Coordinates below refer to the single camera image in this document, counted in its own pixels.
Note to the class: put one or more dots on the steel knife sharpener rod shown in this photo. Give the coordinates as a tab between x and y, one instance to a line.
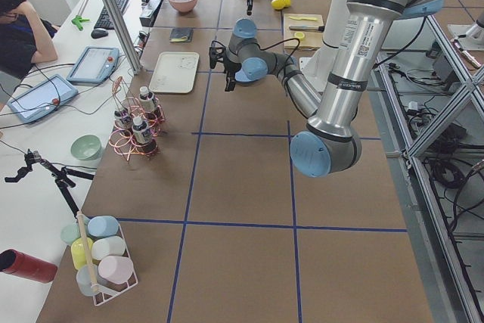
318	29

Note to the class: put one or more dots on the cream bear tray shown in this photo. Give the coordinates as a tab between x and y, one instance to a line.
174	72

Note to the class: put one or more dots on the half lemon slice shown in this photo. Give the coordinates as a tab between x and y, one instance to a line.
299	35

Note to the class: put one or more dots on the yellow plastic knife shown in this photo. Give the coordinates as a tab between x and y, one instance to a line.
314	19

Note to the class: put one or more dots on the grey folded cloth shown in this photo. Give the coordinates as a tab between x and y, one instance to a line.
181	35

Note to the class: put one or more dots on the wooden cutting board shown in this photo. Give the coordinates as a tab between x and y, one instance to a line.
313	40

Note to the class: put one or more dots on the dark tea bottle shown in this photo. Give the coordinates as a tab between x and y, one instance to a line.
148	102
143	135

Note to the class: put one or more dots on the blue teach pendant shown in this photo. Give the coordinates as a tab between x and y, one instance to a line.
94	65
42	99

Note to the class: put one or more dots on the black computer mouse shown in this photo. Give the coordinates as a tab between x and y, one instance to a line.
98	33

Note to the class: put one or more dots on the mint green bowl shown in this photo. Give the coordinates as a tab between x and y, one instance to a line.
86	147

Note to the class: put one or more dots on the blue plastic cup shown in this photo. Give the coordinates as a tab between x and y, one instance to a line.
103	226

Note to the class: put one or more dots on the white plastic cup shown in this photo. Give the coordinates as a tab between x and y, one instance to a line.
110	246

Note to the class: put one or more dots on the seated person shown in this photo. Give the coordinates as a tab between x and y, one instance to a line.
26	39

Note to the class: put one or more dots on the pale pink plastic cup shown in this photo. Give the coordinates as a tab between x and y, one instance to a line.
116	269

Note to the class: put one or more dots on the yellow plastic cup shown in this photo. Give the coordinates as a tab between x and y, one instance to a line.
78	254

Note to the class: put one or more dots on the red cylinder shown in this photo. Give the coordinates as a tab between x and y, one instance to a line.
22	265

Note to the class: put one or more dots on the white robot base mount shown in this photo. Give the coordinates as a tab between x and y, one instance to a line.
309	67

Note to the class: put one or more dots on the copper wire bottle rack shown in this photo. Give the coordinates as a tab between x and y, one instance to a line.
127	106

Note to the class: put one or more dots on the white wire cup rack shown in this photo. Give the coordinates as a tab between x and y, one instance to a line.
89	282

